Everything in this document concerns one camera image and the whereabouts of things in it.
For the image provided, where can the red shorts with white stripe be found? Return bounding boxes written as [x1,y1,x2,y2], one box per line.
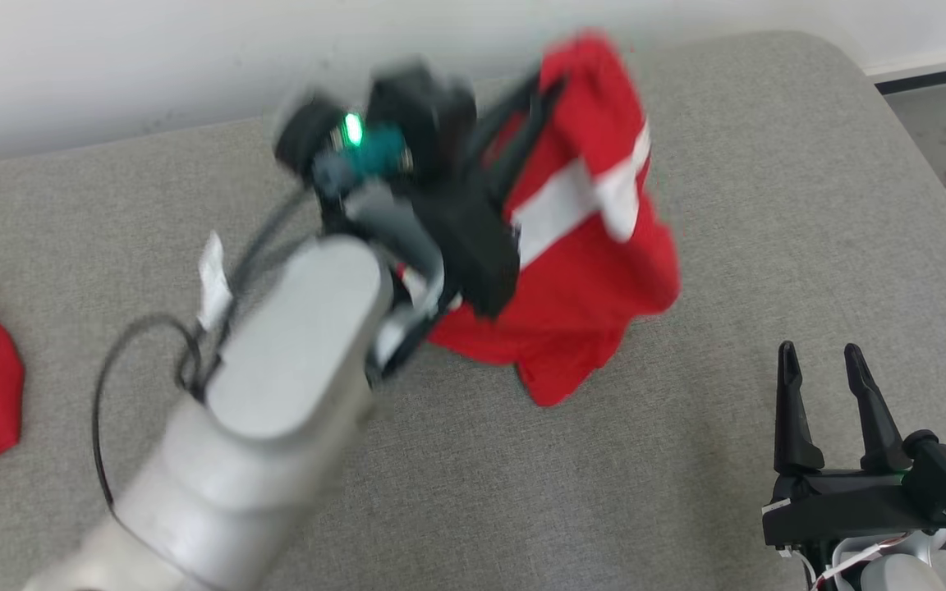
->
[395,29,682,409]

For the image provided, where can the grey fabric sofa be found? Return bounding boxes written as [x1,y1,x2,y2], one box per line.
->
[0,31,946,591]

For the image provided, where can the white and black baseboard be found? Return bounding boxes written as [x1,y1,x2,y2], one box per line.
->
[866,39,946,96]

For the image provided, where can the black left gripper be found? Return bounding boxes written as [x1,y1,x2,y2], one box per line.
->
[274,62,566,323]

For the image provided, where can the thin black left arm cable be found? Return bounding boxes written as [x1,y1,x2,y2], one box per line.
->
[92,187,314,516]

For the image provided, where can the white red right arm cable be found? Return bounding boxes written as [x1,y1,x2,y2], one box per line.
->
[808,532,913,591]

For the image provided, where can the white cable tag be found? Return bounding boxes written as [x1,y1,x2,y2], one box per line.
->
[197,231,235,331]

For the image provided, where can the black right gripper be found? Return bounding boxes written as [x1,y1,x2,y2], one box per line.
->
[763,341,946,547]

